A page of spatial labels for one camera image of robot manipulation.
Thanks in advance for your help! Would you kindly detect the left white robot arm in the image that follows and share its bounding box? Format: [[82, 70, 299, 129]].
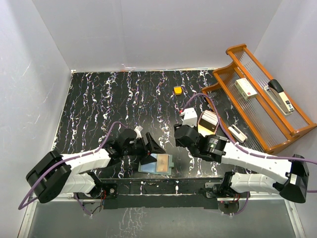
[[26, 126, 165, 203]]

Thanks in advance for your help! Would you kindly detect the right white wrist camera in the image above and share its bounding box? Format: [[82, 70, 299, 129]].
[[180, 108, 198, 127]]

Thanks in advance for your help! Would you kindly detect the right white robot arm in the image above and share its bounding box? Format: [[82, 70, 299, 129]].
[[174, 124, 309, 203]]

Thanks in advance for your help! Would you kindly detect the gold credit card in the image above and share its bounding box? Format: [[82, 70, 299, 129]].
[[156, 154, 169, 173]]

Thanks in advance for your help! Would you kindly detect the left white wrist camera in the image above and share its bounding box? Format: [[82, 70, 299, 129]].
[[134, 125, 143, 138]]

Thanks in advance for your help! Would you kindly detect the purple cable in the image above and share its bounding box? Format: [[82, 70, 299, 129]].
[[19, 121, 129, 211], [182, 93, 317, 216]]

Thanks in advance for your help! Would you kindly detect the white staple box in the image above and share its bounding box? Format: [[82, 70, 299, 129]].
[[234, 78, 257, 100]]

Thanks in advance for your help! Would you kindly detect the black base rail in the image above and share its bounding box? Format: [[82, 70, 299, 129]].
[[81, 177, 251, 211]]

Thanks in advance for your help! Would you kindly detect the wooden tiered shelf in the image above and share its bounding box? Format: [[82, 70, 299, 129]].
[[202, 44, 317, 154]]

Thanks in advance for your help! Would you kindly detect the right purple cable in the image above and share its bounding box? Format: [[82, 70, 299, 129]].
[[182, 93, 317, 216]]

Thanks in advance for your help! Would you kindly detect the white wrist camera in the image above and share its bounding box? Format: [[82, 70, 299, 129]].
[[180, 108, 198, 127], [134, 125, 143, 138]]

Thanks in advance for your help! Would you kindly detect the black beige stapler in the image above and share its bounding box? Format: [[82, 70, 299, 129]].
[[264, 79, 294, 116]]

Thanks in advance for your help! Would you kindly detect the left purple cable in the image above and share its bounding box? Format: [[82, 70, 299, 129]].
[[19, 121, 129, 211]]

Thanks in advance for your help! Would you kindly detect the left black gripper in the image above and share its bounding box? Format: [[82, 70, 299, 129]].
[[122, 133, 165, 164]]

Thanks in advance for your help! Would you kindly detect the yellow small block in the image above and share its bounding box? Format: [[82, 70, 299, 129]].
[[173, 86, 182, 95]]

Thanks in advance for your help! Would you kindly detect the green card holder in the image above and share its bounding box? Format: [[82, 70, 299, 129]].
[[138, 153, 174, 176]]

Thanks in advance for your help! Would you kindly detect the wooden tray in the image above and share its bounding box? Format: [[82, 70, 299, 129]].
[[198, 113, 218, 136]]

